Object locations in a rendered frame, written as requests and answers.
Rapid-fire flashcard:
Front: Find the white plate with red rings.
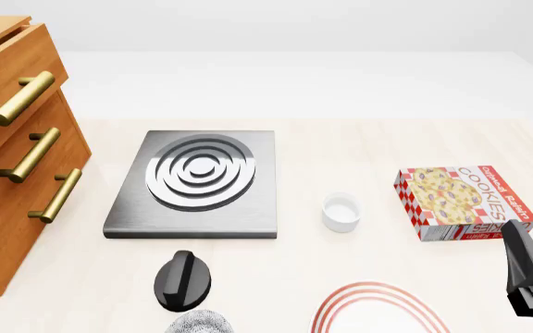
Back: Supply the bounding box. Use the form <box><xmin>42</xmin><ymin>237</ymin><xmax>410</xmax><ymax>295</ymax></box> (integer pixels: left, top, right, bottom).
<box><xmin>308</xmin><ymin>279</ymin><xmax>453</xmax><ymax>333</ymax></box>

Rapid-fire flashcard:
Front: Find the flat stove plate with rings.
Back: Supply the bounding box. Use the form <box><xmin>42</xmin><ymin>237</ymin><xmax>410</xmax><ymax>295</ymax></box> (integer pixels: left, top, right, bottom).
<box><xmin>103</xmin><ymin>129</ymin><xmax>279</xmax><ymax>241</ymax></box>

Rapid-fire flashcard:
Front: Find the red-white cookie box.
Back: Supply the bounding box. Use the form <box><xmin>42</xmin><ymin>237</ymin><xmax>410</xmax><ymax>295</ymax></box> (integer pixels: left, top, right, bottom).
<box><xmin>392</xmin><ymin>164</ymin><xmax>533</xmax><ymax>243</ymax></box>

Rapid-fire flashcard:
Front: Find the small white ramekin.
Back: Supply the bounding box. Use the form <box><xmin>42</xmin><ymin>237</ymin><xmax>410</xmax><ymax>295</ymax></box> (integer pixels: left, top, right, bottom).
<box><xmin>321</xmin><ymin>191</ymin><xmax>363</xmax><ymax>234</ymax></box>

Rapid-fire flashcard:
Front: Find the brass handle of middle drawer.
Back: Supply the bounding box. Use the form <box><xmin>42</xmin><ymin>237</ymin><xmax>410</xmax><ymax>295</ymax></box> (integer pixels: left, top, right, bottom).
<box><xmin>0</xmin><ymin>127</ymin><xmax>62</xmax><ymax>184</ymax></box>

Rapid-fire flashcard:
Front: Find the brass handle of open drawer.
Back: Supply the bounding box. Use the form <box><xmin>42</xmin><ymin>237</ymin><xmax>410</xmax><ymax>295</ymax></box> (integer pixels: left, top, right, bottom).
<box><xmin>0</xmin><ymin>69</ymin><xmax>56</xmax><ymax>128</ymax></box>

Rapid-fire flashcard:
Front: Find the wooden lowest drawer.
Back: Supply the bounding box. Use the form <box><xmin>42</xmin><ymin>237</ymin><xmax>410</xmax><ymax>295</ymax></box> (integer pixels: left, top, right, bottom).
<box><xmin>0</xmin><ymin>138</ymin><xmax>93</xmax><ymax>302</ymax></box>

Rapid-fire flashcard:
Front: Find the brass handle of lowest drawer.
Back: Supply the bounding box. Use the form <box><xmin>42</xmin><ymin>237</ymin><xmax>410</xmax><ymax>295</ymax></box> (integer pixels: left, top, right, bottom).
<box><xmin>27</xmin><ymin>167</ymin><xmax>83</xmax><ymax>225</ymax></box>

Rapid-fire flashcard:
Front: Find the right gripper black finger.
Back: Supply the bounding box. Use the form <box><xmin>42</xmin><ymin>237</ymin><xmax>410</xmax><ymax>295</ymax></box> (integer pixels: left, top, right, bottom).
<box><xmin>500</xmin><ymin>218</ymin><xmax>533</xmax><ymax>293</ymax></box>

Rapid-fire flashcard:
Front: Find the grey patterned bowl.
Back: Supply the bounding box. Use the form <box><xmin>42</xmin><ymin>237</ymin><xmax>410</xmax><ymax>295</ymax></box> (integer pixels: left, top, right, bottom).
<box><xmin>164</xmin><ymin>308</ymin><xmax>237</xmax><ymax>333</ymax></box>

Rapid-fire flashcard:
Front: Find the round black stove knob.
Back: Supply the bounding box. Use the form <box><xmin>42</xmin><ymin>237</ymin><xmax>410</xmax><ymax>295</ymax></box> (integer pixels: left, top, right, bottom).
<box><xmin>153</xmin><ymin>250</ymin><xmax>213</xmax><ymax>314</ymax></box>

